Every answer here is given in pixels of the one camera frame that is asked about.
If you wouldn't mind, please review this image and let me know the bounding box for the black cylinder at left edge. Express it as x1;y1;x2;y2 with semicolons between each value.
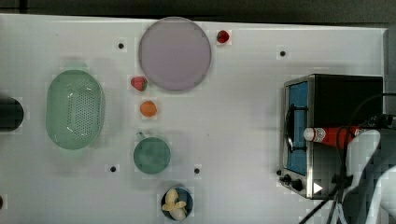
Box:
0;97;24;132

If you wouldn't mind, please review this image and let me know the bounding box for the red ketchup bottle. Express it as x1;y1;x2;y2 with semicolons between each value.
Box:
304;126;364;148

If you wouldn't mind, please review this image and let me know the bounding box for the black steel toaster oven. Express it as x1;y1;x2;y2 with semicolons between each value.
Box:
280;74;383;200

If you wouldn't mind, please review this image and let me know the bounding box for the pale purple round plate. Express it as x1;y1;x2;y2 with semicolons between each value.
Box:
138;17;211;91

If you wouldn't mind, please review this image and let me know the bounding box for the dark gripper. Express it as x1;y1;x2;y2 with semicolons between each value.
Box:
361;114;396;130

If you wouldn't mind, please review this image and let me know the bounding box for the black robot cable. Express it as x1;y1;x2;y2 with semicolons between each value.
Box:
298;92;396;224

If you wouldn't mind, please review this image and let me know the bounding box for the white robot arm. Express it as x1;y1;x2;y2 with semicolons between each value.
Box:
337;114;395;224

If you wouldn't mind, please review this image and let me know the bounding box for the small orange fruit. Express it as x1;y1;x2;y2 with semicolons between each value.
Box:
140;101;158;118

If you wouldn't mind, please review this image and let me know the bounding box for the red strawberry at top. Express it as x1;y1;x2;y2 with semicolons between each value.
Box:
217;30;230;44

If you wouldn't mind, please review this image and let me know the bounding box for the peeled banana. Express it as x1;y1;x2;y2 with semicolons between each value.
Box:
162;189;187;221

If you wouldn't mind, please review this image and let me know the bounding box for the green perforated colander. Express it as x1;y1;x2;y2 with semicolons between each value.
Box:
46;70;105;150

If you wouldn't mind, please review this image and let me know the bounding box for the red strawberry near plate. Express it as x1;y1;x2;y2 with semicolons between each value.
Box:
131;77;148;91

